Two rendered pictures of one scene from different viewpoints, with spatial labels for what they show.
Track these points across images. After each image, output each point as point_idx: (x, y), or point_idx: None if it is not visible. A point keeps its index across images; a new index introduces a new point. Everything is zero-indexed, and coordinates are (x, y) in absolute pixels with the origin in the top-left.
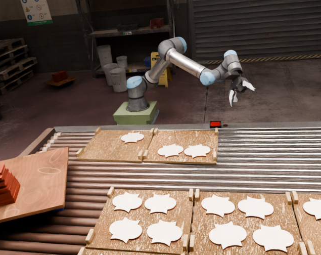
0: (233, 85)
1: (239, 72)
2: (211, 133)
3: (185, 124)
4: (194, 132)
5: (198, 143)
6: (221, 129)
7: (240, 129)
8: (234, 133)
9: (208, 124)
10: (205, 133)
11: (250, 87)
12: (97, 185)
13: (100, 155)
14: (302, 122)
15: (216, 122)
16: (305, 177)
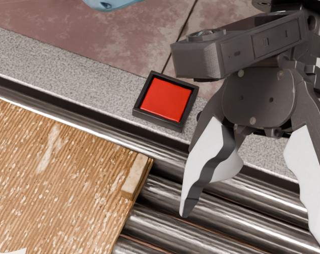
0: (236, 99)
1: None
2: (114, 171)
3: (45, 45)
4: (42, 137)
5: (23, 230)
6: (179, 142)
7: (260, 172)
8: (220, 189)
9: (138, 81)
10: (90, 161)
11: (319, 225)
12: None
13: None
14: None
15: (176, 88)
16: None
